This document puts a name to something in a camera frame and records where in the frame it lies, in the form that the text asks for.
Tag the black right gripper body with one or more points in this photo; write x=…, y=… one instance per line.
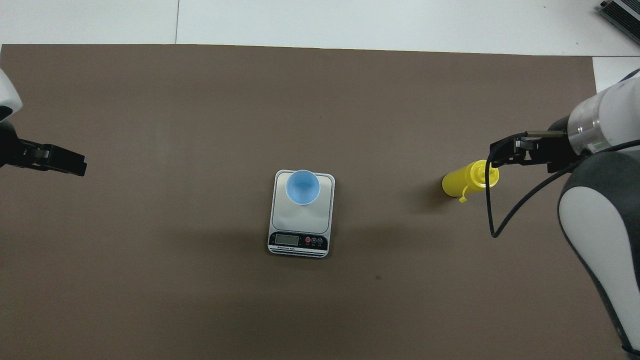
x=562, y=147

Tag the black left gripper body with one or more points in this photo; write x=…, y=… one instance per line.
x=9, y=150

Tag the yellow squeeze bottle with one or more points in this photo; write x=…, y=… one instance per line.
x=460, y=182

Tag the light blue plastic cup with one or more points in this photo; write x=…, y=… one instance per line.
x=302, y=187

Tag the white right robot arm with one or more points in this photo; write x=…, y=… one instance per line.
x=605, y=225

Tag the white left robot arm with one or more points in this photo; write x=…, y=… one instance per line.
x=6, y=95

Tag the silver digital kitchen scale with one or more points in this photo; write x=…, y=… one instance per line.
x=300, y=222

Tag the brown paper mat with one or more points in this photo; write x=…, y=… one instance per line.
x=200, y=100

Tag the grey metal device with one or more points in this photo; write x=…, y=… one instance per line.
x=625, y=12

